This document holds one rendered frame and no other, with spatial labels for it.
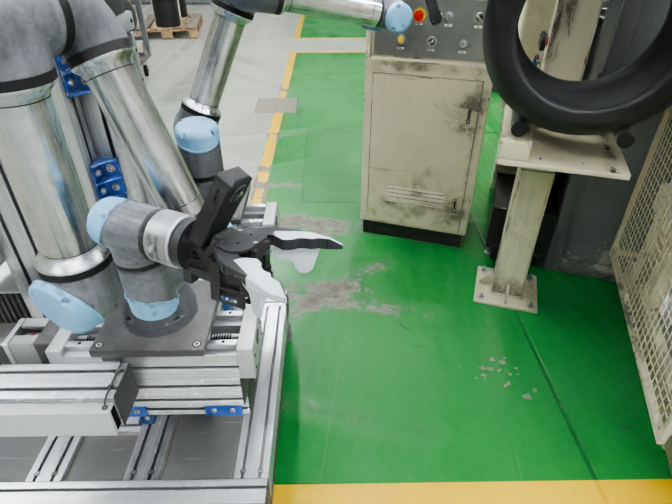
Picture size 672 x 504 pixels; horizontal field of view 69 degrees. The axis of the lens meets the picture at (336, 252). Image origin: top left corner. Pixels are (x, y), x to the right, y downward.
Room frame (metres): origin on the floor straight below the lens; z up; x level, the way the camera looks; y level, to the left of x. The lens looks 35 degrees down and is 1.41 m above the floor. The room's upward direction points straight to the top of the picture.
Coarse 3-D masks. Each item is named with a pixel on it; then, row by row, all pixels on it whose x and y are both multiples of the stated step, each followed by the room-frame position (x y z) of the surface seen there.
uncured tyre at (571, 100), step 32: (512, 0) 1.36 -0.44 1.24; (512, 32) 1.35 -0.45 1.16; (512, 64) 1.35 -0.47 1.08; (640, 64) 1.50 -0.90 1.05; (512, 96) 1.35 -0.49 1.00; (544, 96) 1.34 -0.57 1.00; (576, 96) 1.54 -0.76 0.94; (608, 96) 1.50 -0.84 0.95; (640, 96) 1.25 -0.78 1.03; (544, 128) 1.35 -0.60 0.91; (576, 128) 1.30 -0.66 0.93; (608, 128) 1.28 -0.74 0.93
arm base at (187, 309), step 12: (180, 288) 0.76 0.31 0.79; (180, 300) 0.75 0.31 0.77; (192, 300) 0.78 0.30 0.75; (180, 312) 0.74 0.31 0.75; (192, 312) 0.76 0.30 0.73; (132, 324) 0.71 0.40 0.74; (144, 324) 0.71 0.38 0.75; (156, 324) 0.71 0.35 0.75; (168, 324) 0.71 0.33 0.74; (180, 324) 0.73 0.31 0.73; (144, 336) 0.70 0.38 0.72; (156, 336) 0.70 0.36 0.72
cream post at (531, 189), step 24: (576, 0) 1.68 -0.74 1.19; (600, 0) 1.66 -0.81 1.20; (552, 24) 1.73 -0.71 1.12; (576, 24) 1.68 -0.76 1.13; (552, 48) 1.69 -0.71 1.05; (576, 48) 1.67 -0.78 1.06; (552, 72) 1.69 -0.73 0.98; (576, 72) 1.66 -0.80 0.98; (528, 168) 1.69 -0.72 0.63; (528, 192) 1.68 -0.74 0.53; (528, 216) 1.67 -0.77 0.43; (504, 240) 1.69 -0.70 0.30; (528, 240) 1.67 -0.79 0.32; (504, 264) 1.69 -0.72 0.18; (528, 264) 1.66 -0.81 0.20; (504, 288) 1.68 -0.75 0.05
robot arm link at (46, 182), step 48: (0, 0) 0.62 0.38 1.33; (48, 0) 0.68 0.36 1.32; (0, 48) 0.60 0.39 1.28; (48, 48) 0.66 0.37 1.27; (0, 96) 0.60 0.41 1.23; (48, 96) 0.66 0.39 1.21; (0, 144) 0.61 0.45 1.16; (48, 144) 0.63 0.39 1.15; (48, 192) 0.62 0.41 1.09; (48, 240) 0.61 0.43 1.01; (48, 288) 0.59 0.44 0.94; (96, 288) 0.61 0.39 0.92
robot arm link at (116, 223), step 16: (96, 208) 0.59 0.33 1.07; (112, 208) 0.58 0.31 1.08; (128, 208) 0.58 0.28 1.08; (144, 208) 0.58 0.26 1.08; (160, 208) 0.59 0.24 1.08; (96, 224) 0.58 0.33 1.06; (112, 224) 0.57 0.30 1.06; (128, 224) 0.56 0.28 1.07; (144, 224) 0.55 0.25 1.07; (96, 240) 0.58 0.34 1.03; (112, 240) 0.56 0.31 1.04; (128, 240) 0.55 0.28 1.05; (112, 256) 0.57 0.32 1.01; (128, 256) 0.56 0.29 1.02; (144, 256) 0.54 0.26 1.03
